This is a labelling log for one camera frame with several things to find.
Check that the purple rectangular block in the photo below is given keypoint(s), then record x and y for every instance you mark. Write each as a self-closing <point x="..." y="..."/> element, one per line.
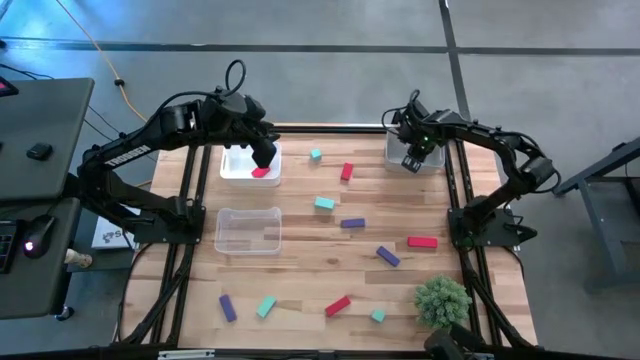
<point x="353" y="223"/>
<point x="227" y="308"/>
<point x="388" y="256"/>

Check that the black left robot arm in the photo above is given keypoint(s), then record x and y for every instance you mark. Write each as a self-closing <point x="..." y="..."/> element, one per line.
<point x="125" y="152"/>

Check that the beige knob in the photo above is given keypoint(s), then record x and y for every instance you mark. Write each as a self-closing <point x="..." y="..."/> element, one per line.
<point x="77" y="258"/>

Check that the white printed paper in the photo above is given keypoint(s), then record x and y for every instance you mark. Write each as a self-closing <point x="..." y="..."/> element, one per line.
<point x="107" y="237"/>

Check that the small black device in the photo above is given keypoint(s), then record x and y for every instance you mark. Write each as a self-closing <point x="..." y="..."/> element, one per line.
<point x="39" y="151"/>

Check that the white plastic bin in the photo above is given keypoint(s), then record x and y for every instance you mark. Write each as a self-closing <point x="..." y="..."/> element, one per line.
<point x="235" y="167"/>

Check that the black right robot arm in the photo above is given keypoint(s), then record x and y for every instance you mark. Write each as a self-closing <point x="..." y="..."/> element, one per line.
<point x="480" y="132"/>

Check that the person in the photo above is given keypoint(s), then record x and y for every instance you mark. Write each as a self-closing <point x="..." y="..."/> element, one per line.
<point x="442" y="345"/>

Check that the clear plastic bin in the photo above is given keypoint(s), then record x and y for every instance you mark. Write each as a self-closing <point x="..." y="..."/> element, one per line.
<point x="247" y="235"/>

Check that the teal rectangular block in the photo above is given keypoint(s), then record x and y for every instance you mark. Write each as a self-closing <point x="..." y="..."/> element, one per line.
<point x="324" y="203"/>
<point x="266" y="306"/>

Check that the red foam block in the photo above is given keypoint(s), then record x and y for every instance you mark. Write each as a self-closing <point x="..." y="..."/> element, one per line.
<point x="347" y="171"/>
<point x="422" y="242"/>
<point x="338" y="306"/>
<point x="260" y="172"/>

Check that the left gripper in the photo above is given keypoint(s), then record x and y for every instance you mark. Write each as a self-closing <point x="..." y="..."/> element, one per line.
<point x="257" y="125"/>

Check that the black computer mouse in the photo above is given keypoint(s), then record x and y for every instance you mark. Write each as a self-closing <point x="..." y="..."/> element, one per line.
<point x="40" y="232"/>

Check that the black aluminium table frame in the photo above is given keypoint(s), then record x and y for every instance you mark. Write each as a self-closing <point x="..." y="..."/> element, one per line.
<point x="325" y="129"/>

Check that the teal cube block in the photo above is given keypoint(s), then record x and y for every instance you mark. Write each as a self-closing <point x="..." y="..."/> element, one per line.
<point x="378" y="315"/>
<point x="315" y="154"/>

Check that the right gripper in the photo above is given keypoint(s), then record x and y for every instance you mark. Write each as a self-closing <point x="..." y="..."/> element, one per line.
<point x="425" y="132"/>

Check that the green artificial plant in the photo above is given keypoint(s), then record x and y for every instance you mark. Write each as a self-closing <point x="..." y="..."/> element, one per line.
<point x="442" y="302"/>

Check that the black backlit keyboard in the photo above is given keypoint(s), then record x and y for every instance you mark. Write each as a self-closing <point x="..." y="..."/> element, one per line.
<point x="6" y="247"/>

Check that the black caster wheel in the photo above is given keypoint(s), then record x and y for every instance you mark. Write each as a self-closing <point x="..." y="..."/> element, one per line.
<point x="65" y="314"/>

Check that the red-lit black device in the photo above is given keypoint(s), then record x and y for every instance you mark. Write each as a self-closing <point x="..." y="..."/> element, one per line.
<point x="5" y="89"/>

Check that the dark grey desk surface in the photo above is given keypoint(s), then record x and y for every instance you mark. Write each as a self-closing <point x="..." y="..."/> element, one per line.
<point x="35" y="280"/>
<point x="45" y="125"/>

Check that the grey metal stand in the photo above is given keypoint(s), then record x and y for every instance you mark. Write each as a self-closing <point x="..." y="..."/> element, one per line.
<point x="600" y="170"/>

